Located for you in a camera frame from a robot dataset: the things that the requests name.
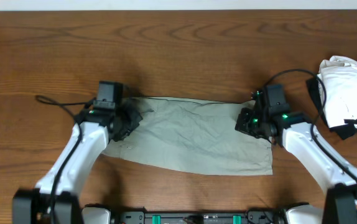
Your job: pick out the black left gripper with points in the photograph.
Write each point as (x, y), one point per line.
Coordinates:
(135, 119)

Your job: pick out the grey-green cotton shorts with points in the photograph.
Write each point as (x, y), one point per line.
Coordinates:
(195, 136)

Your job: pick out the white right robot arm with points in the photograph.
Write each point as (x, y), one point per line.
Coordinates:
(271, 119)

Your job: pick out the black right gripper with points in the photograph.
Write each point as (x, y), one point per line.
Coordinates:
(242, 124)

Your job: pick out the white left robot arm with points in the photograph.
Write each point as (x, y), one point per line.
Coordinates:
(55, 197)

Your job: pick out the white folded garment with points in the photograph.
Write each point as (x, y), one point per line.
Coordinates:
(339, 76)

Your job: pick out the black folded garment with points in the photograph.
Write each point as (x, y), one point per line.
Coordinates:
(344, 131)

